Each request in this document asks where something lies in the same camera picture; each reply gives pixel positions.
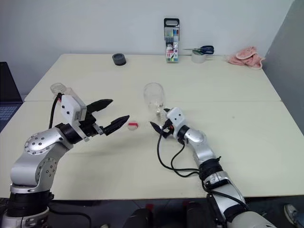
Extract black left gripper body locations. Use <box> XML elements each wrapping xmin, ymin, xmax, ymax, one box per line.
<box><xmin>79</xmin><ymin>111</ymin><xmax>105</xmax><ymax>139</ymax></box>

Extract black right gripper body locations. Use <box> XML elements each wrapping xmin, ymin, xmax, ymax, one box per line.
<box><xmin>159</xmin><ymin>118</ymin><xmax>175</xmax><ymax>140</ymax></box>

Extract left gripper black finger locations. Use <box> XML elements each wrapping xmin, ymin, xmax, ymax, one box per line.
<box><xmin>103</xmin><ymin>114</ymin><xmax>130</xmax><ymax>136</ymax></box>
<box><xmin>85</xmin><ymin>98</ymin><xmax>114</xmax><ymax>114</ymax></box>

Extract clear plastic bottle red stripe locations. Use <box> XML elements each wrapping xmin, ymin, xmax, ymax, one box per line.
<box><xmin>49</xmin><ymin>82</ymin><xmax>78</xmax><ymax>102</ymax></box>

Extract marker pen pack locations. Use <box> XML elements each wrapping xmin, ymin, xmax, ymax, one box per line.
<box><xmin>163</xmin><ymin>18</ymin><xmax>180</xmax><ymax>64</ymax></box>

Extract dark rounded shape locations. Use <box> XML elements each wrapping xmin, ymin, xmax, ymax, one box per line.
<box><xmin>128</xmin><ymin>206</ymin><xmax>154</xmax><ymax>228</ymax></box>

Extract pink cloth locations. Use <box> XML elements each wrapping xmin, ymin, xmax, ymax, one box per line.
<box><xmin>224</xmin><ymin>46</ymin><xmax>266</xmax><ymax>71</ymax></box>

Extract grey partition panel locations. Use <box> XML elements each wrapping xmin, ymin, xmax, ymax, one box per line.
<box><xmin>261</xmin><ymin>0</ymin><xmax>304</xmax><ymax>141</ymax></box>

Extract grey sneaker shoe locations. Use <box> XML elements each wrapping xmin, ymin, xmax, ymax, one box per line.
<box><xmin>284</xmin><ymin>203</ymin><xmax>299</xmax><ymax>225</ymax></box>

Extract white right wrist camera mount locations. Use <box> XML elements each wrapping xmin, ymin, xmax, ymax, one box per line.
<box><xmin>167</xmin><ymin>107</ymin><xmax>189</xmax><ymax>140</ymax></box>

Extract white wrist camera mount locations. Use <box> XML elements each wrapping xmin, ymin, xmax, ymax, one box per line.
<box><xmin>59</xmin><ymin>94</ymin><xmax>89</xmax><ymax>143</ymax></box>
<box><xmin>167</xmin><ymin>107</ymin><xmax>189</xmax><ymax>140</ymax></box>

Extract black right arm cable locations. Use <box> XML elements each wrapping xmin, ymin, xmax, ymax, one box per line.
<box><xmin>156</xmin><ymin>133</ymin><xmax>202</xmax><ymax>178</ymax></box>

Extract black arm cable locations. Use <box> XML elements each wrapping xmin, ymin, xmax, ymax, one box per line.
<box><xmin>156</xmin><ymin>133</ymin><xmax>202</xmax><ymax>178</ymax></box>
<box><xmin>48</xmin><ymin>93</ymin><xmax>64</xmax><ymax>130</ymax></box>

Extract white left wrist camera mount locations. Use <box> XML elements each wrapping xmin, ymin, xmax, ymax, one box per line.
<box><xmin>59</xmin><ymin>94</ymin><xmax>89</xmax><ymax>143</ymax></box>

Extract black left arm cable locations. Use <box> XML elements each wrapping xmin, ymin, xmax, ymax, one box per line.
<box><xmin>48</xmin><ymin>93</ymin><xmax>64</xmax><ymax>130</ymax></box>

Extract dark grey tape ring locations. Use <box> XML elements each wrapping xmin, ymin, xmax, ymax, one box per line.
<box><xmin>112</xmin><ymin>53</ymin><xmax>126</xmax><ymax>67</ymax></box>

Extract blue handled scissors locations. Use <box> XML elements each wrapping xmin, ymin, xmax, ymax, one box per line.
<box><xmin>182</xmin><ymin>45</ymin><xmax>215</xmax><ymax>55</ymax></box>

